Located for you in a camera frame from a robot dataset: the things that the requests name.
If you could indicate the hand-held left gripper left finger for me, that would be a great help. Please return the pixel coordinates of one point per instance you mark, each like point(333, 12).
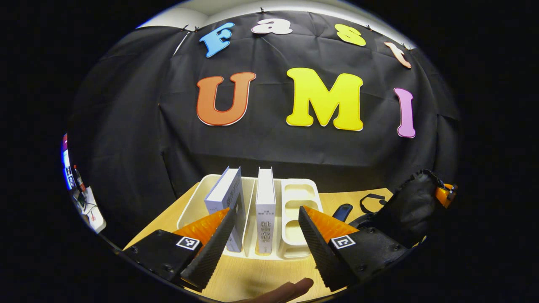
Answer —
point(210, 252)

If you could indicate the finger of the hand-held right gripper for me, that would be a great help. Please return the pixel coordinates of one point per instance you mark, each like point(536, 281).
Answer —
point(446, 195)

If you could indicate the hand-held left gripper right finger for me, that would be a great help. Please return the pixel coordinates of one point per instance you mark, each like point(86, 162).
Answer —
point(320, 252)

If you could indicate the blue schoolbag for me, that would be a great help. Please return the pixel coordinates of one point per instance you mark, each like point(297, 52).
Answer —
point(404, 210)

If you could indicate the white plastic bookshelf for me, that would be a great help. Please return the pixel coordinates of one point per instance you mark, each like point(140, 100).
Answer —
point(297, 210)

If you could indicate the blue-grey book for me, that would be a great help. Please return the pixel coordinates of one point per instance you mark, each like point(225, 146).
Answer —
point(225, 191)

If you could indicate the white book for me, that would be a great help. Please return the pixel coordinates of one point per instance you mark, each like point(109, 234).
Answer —
point(265, 202)

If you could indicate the white side table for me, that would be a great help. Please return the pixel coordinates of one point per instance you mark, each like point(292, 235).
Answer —
point(94, 216)

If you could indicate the computer monitor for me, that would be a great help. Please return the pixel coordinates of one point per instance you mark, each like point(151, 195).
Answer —
point(67, 168)

